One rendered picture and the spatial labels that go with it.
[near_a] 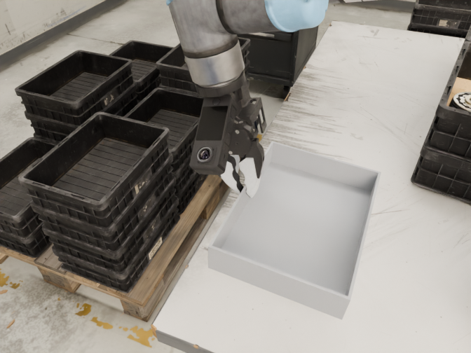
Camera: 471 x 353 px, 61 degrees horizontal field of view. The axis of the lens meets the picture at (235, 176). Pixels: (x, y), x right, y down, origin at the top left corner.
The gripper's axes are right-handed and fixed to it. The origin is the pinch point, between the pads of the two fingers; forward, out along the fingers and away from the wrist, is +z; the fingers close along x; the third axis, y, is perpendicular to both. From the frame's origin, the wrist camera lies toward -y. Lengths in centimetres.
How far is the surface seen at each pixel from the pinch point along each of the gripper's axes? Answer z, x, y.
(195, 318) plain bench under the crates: 20.0, 10.4, -12.3
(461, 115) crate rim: 8, -35, 36
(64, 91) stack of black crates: 16, 114, 80
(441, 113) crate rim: 7.9, -31.2, 36.7
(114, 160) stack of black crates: 27, 70, 45
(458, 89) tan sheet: 18, -37, 66
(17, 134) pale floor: 49, 185, 97
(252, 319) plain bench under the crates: 22.4, 0.7, -9.2
